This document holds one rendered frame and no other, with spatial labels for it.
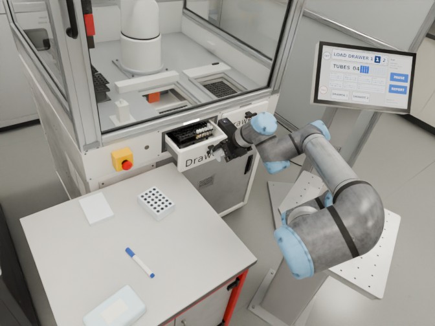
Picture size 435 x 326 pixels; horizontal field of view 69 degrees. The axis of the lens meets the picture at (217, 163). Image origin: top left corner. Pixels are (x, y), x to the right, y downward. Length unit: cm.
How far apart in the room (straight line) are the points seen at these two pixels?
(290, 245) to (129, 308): 52
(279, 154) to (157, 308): 59
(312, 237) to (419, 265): 194
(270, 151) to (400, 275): 163
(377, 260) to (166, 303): 77
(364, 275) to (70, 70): 118
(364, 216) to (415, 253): 195
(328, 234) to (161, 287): 59
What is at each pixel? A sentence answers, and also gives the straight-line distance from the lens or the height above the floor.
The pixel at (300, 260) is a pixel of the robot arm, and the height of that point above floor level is 118.
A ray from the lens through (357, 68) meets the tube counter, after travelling 180.
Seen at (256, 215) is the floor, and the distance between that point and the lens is 228.
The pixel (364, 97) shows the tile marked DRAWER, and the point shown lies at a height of 100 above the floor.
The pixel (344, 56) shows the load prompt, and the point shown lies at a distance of 179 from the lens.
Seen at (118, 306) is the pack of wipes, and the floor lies 81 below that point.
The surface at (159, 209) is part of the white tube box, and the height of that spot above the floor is 80.
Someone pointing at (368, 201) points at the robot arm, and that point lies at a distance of 71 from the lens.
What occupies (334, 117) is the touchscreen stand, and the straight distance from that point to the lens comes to 190.
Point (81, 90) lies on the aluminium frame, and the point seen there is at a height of 119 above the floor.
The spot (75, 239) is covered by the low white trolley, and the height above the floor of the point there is 76.
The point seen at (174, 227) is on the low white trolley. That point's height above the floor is 76.
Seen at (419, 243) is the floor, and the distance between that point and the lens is 272.
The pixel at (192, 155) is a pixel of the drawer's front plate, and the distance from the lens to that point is 128.
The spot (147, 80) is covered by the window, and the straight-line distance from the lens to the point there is 119.
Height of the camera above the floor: 172
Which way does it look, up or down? 41 degrees down
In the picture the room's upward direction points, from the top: 10 degrees clockwise
